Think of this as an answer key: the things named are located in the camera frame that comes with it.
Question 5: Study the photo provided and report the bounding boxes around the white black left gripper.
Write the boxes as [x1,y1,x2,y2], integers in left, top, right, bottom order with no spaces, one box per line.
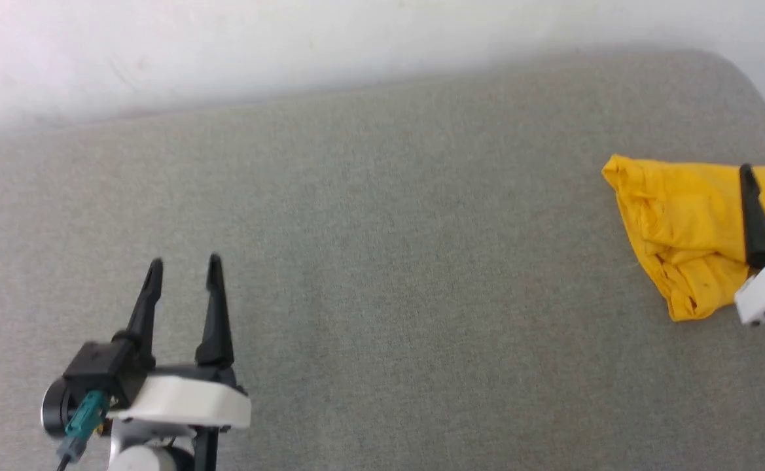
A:
[106,253,253,434]

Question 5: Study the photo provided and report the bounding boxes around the black cable with teal connector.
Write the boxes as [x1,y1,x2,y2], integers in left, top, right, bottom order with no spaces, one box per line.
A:
[56,390,111,471]

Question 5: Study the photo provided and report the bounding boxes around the yellow t-shirt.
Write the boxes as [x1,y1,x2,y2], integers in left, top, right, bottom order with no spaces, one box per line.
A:
[601,154,765,323]

